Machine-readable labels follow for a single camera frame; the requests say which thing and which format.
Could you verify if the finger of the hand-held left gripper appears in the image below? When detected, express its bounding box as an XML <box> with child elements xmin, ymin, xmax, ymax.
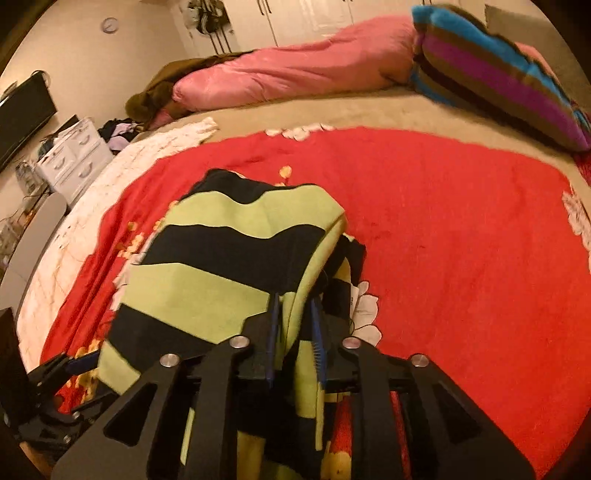
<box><xmin>51</xmin><ymin>390</ymin><xmax>122</xmax><ymax>423</ymax></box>
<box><xmin>28</xmin><ymin>353</ymin><xmax>101</xmax><ymax>386</ymax></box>

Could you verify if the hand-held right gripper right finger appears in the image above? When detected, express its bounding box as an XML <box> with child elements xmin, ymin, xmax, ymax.
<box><xmin>309</xmin><ymin>298</ymin><xmax>536</xmax><ymax>480</ymax></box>

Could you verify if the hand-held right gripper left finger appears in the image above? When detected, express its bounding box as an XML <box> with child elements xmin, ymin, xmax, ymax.
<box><xmin>51</xmin><ymin>293</ymin><xmax>282</xmax><ymax>480</ymax></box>

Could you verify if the green black striped sweater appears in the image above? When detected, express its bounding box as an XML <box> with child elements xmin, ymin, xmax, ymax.
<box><xmin>98</xmin><ymin>168</ymin><xmax>368</xmax><ymax>480</ymax></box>

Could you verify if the pile of dark clothes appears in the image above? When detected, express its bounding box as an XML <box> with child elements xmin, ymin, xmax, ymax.
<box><xmin>98</xmin><ymin>117</ymin><xmax>148</xmax><ymax>155</ymax></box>

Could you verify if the red floral blanket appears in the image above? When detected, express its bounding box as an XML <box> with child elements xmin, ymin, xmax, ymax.
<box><xmin>16</xmin><ymin>85</ymin><xmax>591</xmax><ymax>480</ymax></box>

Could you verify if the white drawer unit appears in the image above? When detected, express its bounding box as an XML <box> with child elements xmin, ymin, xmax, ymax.
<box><xmin>36</xmin><ymin>116</ymin><xmax>115</xmax><ymax>206</ymax></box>

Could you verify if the black television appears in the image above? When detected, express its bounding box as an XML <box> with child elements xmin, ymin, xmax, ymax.
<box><xmin>0</xmin><ymin>74</ymin><xmax>58</xmax><ymax>169</ymax></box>

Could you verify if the brown blanket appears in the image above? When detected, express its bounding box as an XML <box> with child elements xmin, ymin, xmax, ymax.
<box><xmin>126</xmin><ymin>50</ymin><xmax>254</xmax><ymax>130</ymax></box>

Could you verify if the pink pillow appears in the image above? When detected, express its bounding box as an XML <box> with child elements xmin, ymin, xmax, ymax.
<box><xmin>150</xmin><ymin>14</ymin><xmax>419</xmax><ymax>130</ymax></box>

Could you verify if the colourful striped pillow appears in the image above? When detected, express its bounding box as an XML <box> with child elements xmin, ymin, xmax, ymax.
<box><xmin>409</xmin><ymin>4</ymin><xmax>591</xmax><ymax>153</ymax></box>

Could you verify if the white wardrobe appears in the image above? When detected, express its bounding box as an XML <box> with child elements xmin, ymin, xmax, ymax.
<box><xmin>171</xmin><ymin>0</ymin><xmax>444</xmax><ymax>51</ymax></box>

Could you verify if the dark hanging bag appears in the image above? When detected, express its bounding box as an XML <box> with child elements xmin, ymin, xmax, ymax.
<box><xmin>187</xmin><ymin>0</ymin><xmax>229</xmax><ymax>35</ymax></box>

